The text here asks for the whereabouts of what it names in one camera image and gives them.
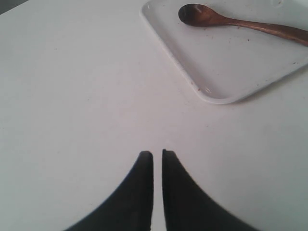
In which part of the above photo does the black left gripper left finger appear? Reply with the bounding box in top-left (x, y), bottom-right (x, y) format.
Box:
top-left (68, 151), bottom-right (154, 231)

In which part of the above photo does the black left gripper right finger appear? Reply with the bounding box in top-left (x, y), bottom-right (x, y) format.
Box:
top-left (162, 149), bottom-right (256, 231)

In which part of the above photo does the brown wooden spoon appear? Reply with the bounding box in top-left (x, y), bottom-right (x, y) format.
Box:
top-left (178, 3), bottom-right (308, 46)

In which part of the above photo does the white rectangular tray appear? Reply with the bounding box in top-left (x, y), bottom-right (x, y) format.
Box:
top-left (140, 0), bottom-right (308, 104)

